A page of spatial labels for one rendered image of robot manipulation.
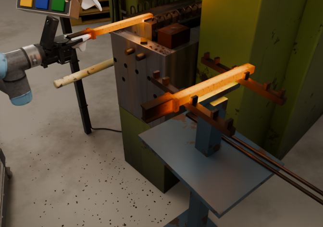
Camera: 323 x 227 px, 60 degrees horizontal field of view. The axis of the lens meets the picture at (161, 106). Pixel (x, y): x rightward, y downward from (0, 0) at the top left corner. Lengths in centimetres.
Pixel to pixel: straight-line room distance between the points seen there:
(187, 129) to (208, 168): 19
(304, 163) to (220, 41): 121
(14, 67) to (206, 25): 75
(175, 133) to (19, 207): 116
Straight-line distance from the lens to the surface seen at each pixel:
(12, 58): 104
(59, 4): 157
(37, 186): 195
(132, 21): 127
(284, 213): 183
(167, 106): 71
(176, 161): 92
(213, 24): 121
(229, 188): 88
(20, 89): 108
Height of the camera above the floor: 143
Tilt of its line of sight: 36 degrees down
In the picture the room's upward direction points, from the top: straight up
